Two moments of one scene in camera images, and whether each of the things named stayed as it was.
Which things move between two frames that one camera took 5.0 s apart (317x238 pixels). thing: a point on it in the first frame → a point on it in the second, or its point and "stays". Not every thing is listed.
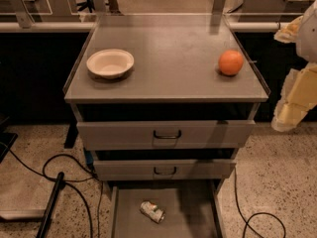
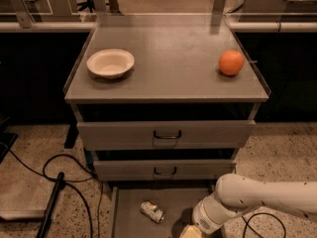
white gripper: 307,37 → 204,219
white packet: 153,211 stays
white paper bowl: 110,62 stays
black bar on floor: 52,202 stays
